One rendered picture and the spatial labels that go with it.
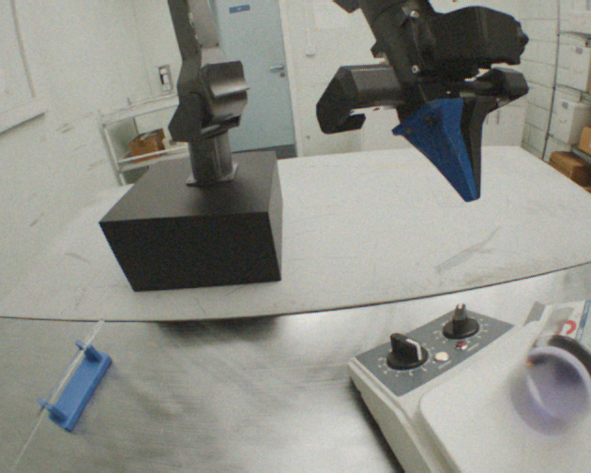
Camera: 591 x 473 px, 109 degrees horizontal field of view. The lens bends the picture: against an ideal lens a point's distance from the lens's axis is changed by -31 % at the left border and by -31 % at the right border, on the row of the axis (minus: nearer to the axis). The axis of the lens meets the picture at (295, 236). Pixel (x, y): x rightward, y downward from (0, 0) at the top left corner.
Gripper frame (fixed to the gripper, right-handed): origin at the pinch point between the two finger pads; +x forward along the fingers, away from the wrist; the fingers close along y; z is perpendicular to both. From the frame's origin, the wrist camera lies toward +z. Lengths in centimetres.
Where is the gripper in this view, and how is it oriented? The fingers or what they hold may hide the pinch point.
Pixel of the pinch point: (460, 156)
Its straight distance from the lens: 24.3
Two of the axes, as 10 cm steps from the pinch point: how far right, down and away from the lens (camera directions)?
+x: 2.8, 9.6, 0.1
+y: 9.4, -2.7, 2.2
